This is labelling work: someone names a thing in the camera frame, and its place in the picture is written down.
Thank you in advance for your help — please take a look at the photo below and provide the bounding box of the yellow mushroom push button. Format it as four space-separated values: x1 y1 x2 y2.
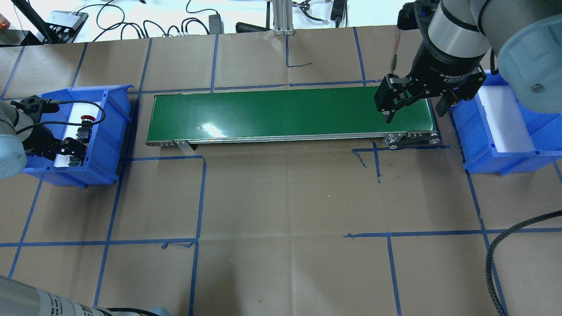
68 150 86 167

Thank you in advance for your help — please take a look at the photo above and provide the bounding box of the white foam pad source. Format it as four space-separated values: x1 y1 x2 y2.
54 103 101 167

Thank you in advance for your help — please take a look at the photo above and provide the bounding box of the blue bin with buttons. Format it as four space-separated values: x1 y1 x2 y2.
22 84 133 188

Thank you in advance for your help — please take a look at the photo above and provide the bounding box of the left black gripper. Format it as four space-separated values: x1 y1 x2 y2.
11 96 87 159

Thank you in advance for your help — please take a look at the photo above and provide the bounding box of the red mushroom push button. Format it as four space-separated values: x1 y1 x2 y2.
76 115 96 144

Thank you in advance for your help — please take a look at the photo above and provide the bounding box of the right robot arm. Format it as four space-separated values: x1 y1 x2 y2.
374 0 562 123

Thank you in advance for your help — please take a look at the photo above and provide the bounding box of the white foam pad destination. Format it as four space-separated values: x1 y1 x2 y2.
478 85 535 153

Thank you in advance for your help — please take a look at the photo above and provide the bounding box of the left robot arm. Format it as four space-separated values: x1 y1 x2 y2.
0 95 98 180

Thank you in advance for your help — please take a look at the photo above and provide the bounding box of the black braided cable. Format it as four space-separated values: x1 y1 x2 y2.
485 211 562 316

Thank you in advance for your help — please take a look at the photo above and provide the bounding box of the black power adapter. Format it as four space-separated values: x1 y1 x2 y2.
208 14 224 34

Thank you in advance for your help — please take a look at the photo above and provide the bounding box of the aluminium frame post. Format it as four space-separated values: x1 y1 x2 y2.
267 0 295 36

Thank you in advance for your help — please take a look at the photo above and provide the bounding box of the green conveyor belt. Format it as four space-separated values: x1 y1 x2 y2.
146 86 441 151

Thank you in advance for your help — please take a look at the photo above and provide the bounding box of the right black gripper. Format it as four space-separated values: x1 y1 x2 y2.
374 42 486 124

